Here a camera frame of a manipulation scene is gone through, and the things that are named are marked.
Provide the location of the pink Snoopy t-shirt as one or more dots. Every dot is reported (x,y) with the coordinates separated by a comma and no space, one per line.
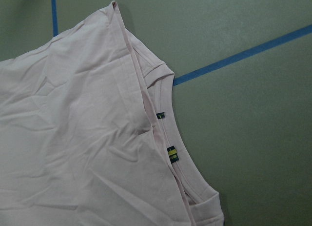
(88,135)

